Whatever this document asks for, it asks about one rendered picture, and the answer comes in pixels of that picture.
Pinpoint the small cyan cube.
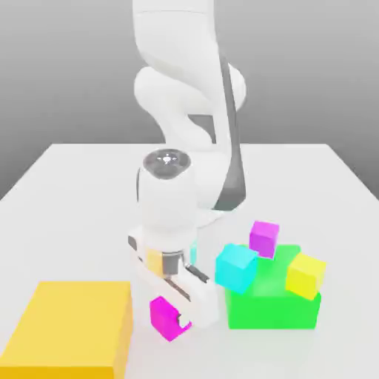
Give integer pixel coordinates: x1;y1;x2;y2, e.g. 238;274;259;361
215;243;259;295

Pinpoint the large orange box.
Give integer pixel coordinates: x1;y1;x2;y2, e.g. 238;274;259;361
0;281;134;379

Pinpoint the large green box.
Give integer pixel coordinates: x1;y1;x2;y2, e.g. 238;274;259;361
224;244;323;330

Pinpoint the small purple cube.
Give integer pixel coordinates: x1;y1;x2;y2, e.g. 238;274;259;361
249;220;281;261

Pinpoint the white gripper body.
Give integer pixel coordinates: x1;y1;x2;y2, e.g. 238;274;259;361
135;258;221;330

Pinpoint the small magenta cube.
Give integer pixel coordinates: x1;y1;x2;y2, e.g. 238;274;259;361
149;295;192;343

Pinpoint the small yellow cube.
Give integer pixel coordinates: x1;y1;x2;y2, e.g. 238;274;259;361
285;252;327;301

